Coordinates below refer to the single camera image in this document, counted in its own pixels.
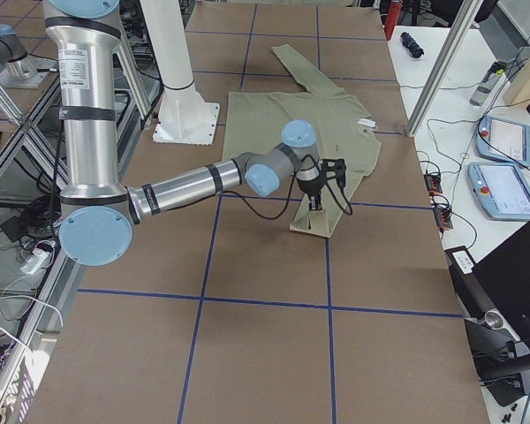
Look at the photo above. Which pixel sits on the olive green long-sleeve shirt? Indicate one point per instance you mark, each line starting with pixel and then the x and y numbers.
pixel 323 114

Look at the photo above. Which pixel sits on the blue teach pendant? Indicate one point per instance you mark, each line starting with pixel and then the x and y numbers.
pixel 501 190
pixel 503 140

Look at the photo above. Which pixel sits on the white Miniso hang tag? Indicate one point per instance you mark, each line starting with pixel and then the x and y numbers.
pixel 367 125

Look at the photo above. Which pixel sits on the near blue teach pendant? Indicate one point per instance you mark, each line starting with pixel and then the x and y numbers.
pixel 501 190

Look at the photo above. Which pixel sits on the red cylinder tube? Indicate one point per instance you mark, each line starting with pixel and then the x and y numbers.
pixel 391 20

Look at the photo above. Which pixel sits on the orange black connector board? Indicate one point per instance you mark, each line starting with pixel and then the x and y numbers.
pixel 440 205

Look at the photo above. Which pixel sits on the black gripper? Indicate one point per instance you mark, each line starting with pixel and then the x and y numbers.
pixel 312 188

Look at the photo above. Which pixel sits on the black laptop computer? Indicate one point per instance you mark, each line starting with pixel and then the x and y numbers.
pixel 496 292

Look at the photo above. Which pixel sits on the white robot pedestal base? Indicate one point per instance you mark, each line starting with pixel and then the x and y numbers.
pixel 183 117

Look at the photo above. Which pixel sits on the far blue teach pendant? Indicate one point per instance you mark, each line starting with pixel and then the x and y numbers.
pixel 503 140

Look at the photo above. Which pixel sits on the grey aluminium frame post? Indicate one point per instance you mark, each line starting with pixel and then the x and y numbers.
pixel 452 43

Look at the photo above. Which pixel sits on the white power strip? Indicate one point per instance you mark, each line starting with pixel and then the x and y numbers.
pixel 38 260

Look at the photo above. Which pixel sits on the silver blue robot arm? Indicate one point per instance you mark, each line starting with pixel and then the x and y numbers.
pixel 98 211

